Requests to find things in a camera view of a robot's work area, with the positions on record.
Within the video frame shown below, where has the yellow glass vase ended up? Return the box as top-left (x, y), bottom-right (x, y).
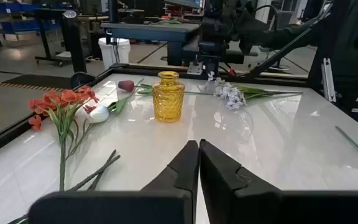
top-left (151, 70), bottom-right (186, 123)

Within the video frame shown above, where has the black office chair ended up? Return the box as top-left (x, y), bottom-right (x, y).
top-left (255, 4), bottom-right (295, 73)

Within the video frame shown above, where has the black cylindrical post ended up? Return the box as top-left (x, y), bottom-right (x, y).
top-left (61, 9), bottom-right (88, 74)

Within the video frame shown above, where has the white veined flower spray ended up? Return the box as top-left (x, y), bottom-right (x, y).
top-left (202, 70), bottom-right (304, 111)

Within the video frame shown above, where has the blue storage bins shelf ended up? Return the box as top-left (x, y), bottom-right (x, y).
top-left (0, 2), bottom-right (62, 35)

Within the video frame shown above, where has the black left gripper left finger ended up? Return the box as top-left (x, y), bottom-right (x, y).
top-left (28, 139), bottom-right (200, 224)

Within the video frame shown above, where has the aluminium bracket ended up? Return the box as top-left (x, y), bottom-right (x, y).
top-left (321, 57), bottom-right (337, 103)

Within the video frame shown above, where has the black drawer unit with labels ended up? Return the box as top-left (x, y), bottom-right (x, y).
top-left (334, 86), bottom-right (358, 134)

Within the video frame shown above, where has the dark red artificial tulip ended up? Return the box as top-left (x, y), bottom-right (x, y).
top-left (117, 80), bottom-right (214, 96)

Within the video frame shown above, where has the white plastic bucket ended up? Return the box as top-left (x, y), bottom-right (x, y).
top-left (98, 37), bottom-right (131, 71)

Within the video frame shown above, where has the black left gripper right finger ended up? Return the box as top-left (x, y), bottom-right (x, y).
top-left (199, 138), bottom-right (358, 224)

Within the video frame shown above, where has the black floor mat striped edge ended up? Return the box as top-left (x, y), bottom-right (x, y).
top-left (0, 73), bottom-right (73, 93)

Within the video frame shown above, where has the orange artificial flower bunch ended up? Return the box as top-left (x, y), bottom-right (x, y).
top-left (27, 85), bottom-right (101, 192)

